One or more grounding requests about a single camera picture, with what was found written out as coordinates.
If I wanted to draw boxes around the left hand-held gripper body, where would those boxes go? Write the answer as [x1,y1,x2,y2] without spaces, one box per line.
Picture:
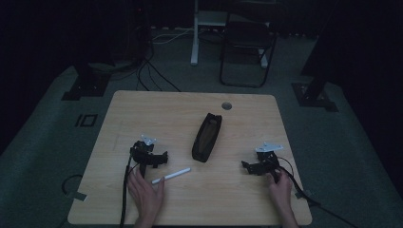
[129,134,160,179]

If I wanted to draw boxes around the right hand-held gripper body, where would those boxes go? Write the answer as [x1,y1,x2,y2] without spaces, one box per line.
[255,142,284,184]

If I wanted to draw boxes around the person's left hand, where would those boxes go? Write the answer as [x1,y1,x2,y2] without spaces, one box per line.
[126,166,166,220]

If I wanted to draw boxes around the person's right hand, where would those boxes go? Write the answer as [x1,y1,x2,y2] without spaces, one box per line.
[265,169,295,219]

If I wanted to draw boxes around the white pen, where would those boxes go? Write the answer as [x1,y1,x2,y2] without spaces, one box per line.
[150,167,192,185]

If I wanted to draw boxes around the black pencil case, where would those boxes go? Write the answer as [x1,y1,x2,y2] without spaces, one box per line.
[191,112,223,163]

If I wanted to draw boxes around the grey tape piece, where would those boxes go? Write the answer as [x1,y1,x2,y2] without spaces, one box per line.
[294,189,314,200]
[66,190,87,202]

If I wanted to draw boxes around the black folding chair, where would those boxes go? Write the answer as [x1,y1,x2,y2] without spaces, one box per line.
[219,0,278,89]

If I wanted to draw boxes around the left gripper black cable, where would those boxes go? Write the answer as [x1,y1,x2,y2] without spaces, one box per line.
[119,147,141,228]

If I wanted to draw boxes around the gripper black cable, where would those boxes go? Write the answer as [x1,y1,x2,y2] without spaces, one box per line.
[119,147,141,228]
[276,156,360,228]

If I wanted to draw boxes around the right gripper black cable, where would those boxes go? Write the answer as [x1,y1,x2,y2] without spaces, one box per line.
[276,156,360,228]

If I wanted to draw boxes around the black stand with base plate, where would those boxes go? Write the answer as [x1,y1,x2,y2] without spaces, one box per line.
[61,0,153,102]
[291,0,350,113]

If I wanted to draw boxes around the black floor cables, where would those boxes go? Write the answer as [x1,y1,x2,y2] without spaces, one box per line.
[108,28,182,93]

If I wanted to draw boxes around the white floor cables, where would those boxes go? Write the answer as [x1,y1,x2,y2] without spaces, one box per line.
[150,26,222,46]

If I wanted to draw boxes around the white desk frame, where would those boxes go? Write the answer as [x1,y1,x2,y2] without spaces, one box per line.
[190,0,270,69]

